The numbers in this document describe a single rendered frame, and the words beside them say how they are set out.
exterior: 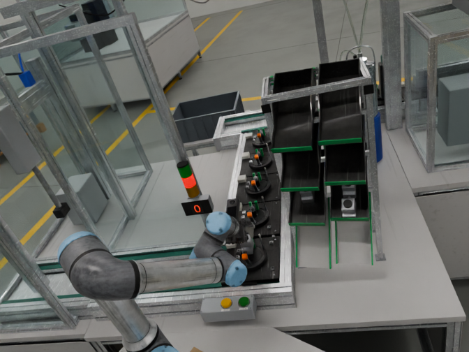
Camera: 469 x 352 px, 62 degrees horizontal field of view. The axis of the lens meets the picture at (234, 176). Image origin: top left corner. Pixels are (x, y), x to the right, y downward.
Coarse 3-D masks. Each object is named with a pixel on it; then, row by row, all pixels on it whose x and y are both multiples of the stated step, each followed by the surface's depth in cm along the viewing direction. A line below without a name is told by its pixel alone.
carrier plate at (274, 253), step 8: (256, 240) 175; (264, 240) 173; (272, 240) 172; (280, 240) 173; (232, 248) 175; (272, 248) 168; (280, 248) 169; (272, 256) 164; (272, 264) 161; (248, 272) 160; (256, 272) 159; (264, 272) 158; (272, 272) 157; (248, 280) 157; (256, 280) 156; (264, 280) 156; (272, 280) 155
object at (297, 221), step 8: (320, 168) 152; (320, 176) 150; (320, 184) 148; (296, 192) 150; (320, 192) 147; (296, 200) 149; (320, 200) 145; (296, 208) 147; (304, 208) 146; (312, 208) 145; (320, 208) 144; (296, 216) 145; (304, 216) 144; (312, 216) 143; (320, 216) 142; (296, 224) 142; (304, 224) 141; (312, 224) 140; (320, 224) 139
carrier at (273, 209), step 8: (256, 200) 187; (264, 200) 184; (280, 200) 194; (240, 208) 194; (248, 208) 195; (256, 208) 188; (264, 208) 189; (272, 208) 190; (280, 208) 189; (240, 216) 192; (256, 216) 185; (264, 216) 184; (272, 216) 186; (280, 216) 184; (256, 224) 181; (264, 224) 182; (272, 224) 181; (280, 224) 180; (256, 232) 179; (264, 232) 178; (272, 232) 176; (280, 232) 176
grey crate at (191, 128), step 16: (208, 96) 371; (224, 96) 368; (240, 96) 362; (176, 112) 366; (192, 112) 381; (208, 112) 379; (224, 112) 332; (240, 112) 354; (192, 128) 345; (208, 128) 343
